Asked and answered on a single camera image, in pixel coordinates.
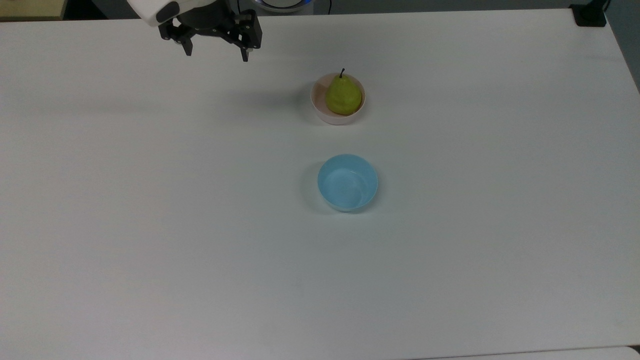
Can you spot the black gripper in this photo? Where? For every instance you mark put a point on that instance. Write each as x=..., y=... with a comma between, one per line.
x=215, y=27

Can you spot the green pear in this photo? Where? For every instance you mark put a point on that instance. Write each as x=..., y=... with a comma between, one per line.
x=343, y=96

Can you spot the pink plastic bowl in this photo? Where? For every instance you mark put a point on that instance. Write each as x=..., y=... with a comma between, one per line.
x=320, y=107

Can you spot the blue plastic bowl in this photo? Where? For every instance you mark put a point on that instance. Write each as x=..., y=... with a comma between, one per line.
x=347, y=183

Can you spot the wooden cabinet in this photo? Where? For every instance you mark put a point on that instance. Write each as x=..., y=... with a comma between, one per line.
x=30, y=9

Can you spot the black table clamp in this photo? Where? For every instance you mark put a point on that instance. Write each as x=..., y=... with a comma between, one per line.
x=590, y=14

